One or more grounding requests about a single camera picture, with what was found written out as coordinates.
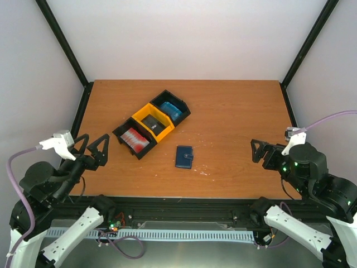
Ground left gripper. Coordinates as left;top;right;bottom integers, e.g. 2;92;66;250
55;132;112;202

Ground blue leather card holder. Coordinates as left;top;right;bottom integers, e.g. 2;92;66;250
175;146;194;169

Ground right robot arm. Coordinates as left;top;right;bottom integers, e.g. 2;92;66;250
250;140;356;267

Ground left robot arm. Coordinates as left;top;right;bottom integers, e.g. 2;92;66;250
5;130;116;267

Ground black bin with red cards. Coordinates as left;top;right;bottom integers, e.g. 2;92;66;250
112;117;157;160

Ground red white card stack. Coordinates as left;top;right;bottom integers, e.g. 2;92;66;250
120;128;149;154

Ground black card stack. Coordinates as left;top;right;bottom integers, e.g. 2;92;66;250
141;114;166;136

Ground black bin with blue cards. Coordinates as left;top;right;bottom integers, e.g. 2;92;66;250
150;90;191;127

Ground blue card stack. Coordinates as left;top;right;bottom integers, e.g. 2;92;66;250
160;102;182;121

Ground yellow middle bin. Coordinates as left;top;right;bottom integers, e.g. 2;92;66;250
132;103;175;143

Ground left controller board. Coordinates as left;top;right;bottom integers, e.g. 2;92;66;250
108;212;126;232

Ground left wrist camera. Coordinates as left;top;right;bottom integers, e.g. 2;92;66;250
39;130;76;161

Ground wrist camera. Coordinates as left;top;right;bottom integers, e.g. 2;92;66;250
281;127;307;156
39;130;76;161

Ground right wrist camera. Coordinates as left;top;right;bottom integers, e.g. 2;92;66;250
281;127;307;156

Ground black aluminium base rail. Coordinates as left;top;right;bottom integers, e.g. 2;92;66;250
50;196;331;231

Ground right connector wires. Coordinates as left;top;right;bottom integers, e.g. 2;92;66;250
262;223;281;243

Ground light blue cable duct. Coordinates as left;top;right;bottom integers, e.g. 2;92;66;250
47;226;256;242

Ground left black frame post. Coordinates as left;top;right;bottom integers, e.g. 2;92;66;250
35;0;90;88

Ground black frame post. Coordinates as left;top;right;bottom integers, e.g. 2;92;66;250
281;0;340;88
35;0;90;88

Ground right black frame post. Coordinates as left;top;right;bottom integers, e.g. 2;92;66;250
281;0;340;88

